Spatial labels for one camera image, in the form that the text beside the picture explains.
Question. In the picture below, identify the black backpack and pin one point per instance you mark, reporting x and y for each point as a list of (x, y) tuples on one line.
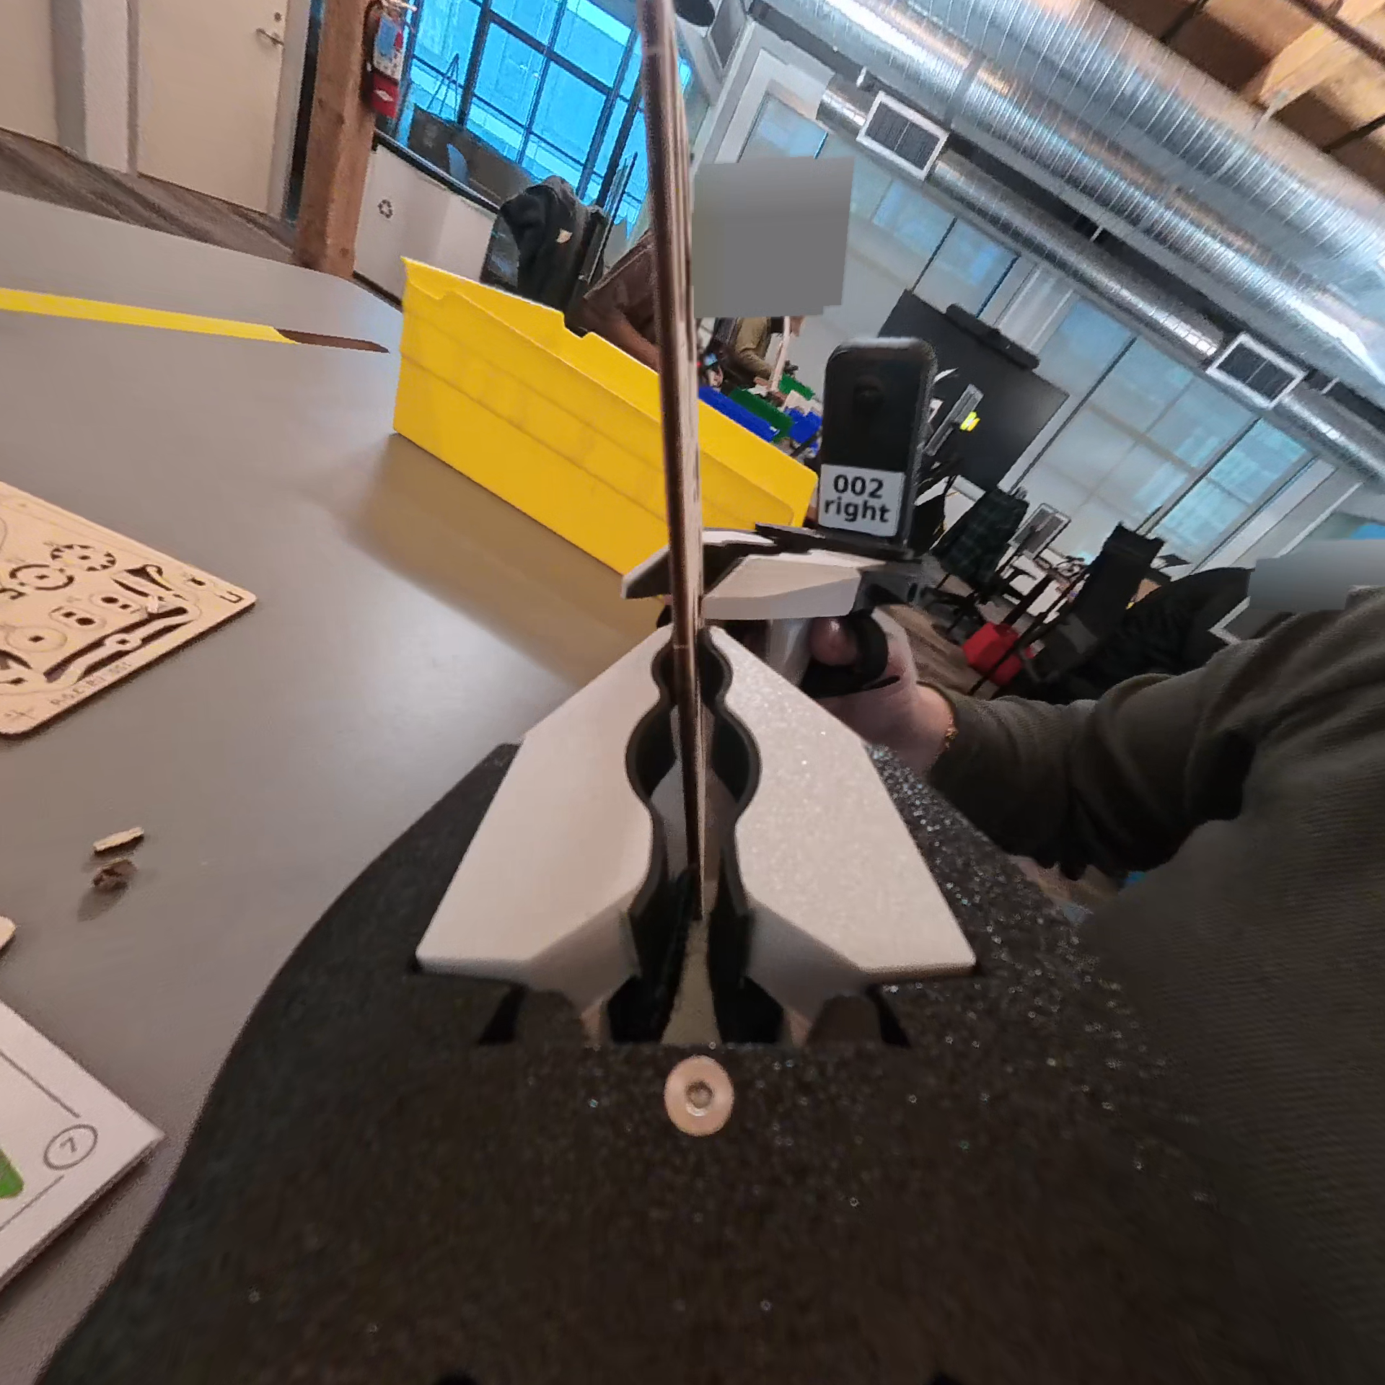
[(545, 244)]

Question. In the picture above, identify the metal air duct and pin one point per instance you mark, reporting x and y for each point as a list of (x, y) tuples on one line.
[(1029, 109)]

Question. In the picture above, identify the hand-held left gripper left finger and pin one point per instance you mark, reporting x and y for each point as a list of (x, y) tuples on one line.
[(541, 853)]

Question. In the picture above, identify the red fire extinguisher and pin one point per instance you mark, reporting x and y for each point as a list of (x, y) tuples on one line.
[(386, 65)]

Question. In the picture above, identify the large grid window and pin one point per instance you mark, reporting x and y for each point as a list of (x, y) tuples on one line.
[(520, 75)]

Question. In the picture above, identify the wooden sheet with curved parts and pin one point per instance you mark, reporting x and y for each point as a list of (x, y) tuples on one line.
[(206, 606)]

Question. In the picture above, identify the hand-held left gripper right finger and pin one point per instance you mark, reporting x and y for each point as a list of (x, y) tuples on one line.
[(835, 853)]

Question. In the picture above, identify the yellow tape strip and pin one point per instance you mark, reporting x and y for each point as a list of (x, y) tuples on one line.
[(131, 311)]

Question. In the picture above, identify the yellow plastic bin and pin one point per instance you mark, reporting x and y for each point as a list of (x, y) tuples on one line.
[(520, 401)]

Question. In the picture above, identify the white door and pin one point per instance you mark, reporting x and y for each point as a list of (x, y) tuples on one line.
[(206, 98)]

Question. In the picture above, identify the red box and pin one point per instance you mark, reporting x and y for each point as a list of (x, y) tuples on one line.
[(994, 656)]

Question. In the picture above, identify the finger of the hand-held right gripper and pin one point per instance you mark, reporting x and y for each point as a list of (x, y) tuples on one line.
[(649, 574), (790, 592)]

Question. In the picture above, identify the wooden post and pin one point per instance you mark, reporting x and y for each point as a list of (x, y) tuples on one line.
[(336, 140)]

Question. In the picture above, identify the white recycling cabinet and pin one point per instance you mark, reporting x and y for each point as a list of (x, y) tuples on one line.
[(411, 217)]

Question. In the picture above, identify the person's right forearm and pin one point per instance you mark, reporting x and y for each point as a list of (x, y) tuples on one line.
[(1138, 747)]

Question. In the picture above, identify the small dark wooden scrap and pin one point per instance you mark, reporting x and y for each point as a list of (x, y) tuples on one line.
[(112, 875)]

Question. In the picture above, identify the person's right hand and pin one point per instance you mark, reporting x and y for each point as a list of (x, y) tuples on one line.
[(898, 719)]

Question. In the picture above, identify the white instruction booklet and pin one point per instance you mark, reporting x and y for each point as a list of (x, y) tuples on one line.
[(65, 1171)]

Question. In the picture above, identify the wooden sheet with large cutouts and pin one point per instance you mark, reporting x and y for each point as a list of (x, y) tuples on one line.
[(683, 488)]

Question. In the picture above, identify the black wall screen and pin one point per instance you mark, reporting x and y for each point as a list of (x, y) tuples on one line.
[(1006, 412)]

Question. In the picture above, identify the blue storage bin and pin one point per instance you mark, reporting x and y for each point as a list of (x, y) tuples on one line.
[(748, 416)]

